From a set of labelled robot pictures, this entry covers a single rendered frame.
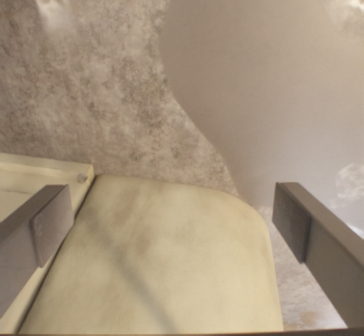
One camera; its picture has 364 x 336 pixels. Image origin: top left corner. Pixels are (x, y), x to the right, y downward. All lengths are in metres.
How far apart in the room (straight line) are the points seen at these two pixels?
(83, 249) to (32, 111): 0.48
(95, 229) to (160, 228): 0.20
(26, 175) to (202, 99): 0.72
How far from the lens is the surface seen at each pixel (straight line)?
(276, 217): 0.17
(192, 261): 0.82
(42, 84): 0.92
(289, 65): 0.76
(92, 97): 0.86
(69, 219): 0.17
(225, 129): 0.83
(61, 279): 0.83
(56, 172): 1.06
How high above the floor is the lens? 0.69
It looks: 50 degrees down
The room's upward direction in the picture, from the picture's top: 170 degrees counter-clockwise
